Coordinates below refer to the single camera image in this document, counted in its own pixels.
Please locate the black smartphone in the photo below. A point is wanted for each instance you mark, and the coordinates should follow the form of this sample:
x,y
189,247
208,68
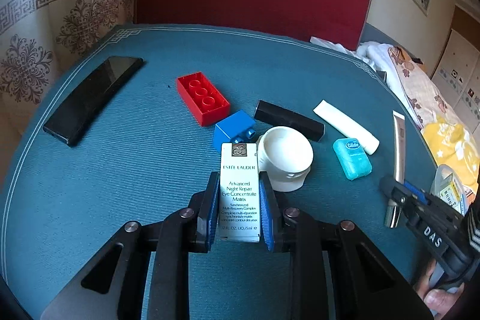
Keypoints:
x,y
93,98

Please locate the blue toy brick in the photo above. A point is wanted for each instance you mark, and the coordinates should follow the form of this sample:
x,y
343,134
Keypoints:
x,y
232,128

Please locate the person's right hand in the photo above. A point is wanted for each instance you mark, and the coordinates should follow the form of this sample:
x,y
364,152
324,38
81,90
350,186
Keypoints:
x,y
438,299

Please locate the red toy brick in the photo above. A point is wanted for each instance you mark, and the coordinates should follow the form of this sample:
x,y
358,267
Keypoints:
x,y
202,98

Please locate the pale skincare carton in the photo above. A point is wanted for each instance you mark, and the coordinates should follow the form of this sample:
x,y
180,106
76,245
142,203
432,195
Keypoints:
x,y
239,192

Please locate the white blanket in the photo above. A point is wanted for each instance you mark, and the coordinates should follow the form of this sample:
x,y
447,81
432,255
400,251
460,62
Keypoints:
x,y
375,55

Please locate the beige tube with silver cap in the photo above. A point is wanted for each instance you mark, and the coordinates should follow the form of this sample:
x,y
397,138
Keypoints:
x,y
399,147

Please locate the yellow printed towel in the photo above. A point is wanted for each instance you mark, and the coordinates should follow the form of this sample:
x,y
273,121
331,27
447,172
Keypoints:
x,y
453,143

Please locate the white round jar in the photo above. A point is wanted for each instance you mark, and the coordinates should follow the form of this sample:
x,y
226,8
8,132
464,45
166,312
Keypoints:
x,y
285,151

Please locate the floral quilt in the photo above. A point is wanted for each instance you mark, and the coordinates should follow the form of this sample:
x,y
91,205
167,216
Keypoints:
x,y
420,87

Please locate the white tube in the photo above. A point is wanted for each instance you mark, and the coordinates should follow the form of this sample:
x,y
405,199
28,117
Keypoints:
x,y
345,125

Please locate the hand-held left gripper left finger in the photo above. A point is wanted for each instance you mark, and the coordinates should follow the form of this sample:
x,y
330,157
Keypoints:
x,y
212,207

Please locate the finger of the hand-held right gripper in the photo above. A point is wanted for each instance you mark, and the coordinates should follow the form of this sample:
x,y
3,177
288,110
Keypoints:
x,y
415,190
395,192

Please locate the grey-blue bed headboard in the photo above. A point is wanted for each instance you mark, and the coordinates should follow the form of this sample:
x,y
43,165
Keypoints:
x,y
371,33

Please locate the teal dental floss case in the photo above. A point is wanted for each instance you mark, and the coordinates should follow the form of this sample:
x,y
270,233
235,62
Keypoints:
x,y
354,162

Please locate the black rectangular box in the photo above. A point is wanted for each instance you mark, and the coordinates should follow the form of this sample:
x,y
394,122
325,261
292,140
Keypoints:
x,y
288,119

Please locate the clear plastic bowl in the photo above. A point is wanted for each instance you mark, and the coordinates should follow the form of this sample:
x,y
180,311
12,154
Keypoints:
x,y
437,177

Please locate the white bedside table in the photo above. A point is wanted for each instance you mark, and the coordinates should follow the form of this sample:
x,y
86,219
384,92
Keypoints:
x,y
326,42

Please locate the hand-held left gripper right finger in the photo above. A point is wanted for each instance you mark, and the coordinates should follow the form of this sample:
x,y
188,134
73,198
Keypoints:
x,y
268,218

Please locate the white wardrobe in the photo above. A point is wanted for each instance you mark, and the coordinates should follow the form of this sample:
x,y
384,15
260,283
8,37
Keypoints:
x,y
461,61

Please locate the patterned beige curtain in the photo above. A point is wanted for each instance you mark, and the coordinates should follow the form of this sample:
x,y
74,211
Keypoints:
x,y
37,24

